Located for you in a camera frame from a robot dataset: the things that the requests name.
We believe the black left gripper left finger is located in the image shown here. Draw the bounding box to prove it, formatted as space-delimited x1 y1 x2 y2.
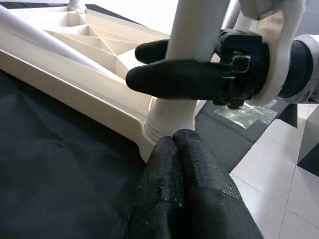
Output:
128 135 185 239

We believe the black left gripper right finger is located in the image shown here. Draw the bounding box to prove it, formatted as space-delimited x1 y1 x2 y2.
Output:
173 128 265 239

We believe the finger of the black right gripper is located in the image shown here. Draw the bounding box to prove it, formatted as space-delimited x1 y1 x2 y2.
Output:
134 39 172 64
125 59 225 100

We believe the white plastic children table top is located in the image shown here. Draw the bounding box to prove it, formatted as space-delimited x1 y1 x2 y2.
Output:
0 0 175 164

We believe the clear crinkled tape piece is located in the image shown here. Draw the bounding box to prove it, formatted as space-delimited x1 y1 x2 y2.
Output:
213 99 279 129

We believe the black tablecloth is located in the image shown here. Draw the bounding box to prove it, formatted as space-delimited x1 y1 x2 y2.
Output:
0 68 300 239

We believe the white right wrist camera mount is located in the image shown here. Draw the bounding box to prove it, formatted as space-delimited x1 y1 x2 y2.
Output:
239 0 304 104

